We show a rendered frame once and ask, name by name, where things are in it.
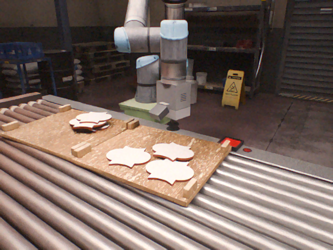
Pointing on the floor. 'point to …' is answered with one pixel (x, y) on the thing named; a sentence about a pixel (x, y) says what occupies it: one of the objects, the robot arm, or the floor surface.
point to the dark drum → (58, 74)
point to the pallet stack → (99, 61)
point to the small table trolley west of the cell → (26, 70)
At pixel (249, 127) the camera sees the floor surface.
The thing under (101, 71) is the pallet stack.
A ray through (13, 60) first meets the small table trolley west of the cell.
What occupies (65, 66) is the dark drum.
